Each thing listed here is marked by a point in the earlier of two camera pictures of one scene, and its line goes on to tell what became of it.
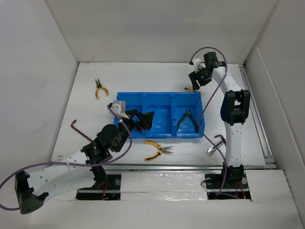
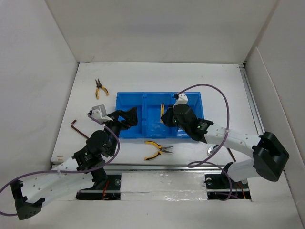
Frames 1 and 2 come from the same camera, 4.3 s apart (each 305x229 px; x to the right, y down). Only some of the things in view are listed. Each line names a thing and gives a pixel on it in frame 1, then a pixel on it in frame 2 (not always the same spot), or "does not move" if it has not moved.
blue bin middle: [161, 104] does not move
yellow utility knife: [190, 89] to [162, 111]
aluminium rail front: [166, 167] does not move
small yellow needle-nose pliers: [99, 85] does not move
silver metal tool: [211, 149] does not move
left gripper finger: [146, 119] to [130, 118]
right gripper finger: [193, 76] to [167, 118]
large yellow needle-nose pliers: [162, 149] does not move
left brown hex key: [77, 130] does not move
